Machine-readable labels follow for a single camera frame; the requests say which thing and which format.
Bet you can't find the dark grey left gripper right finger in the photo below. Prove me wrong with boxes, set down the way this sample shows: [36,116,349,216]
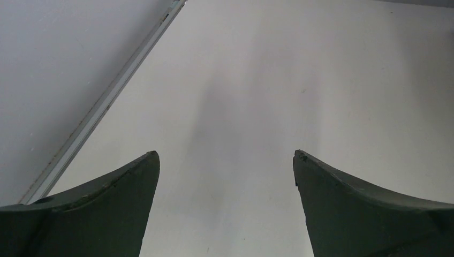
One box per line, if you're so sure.
[293,150,453,256]

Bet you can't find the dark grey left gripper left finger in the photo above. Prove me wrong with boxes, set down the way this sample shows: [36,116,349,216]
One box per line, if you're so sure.
[1,151,160,256]

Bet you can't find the aluminium table edge strip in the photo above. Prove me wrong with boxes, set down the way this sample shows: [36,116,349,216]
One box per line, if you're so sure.
[19,1,187,205]

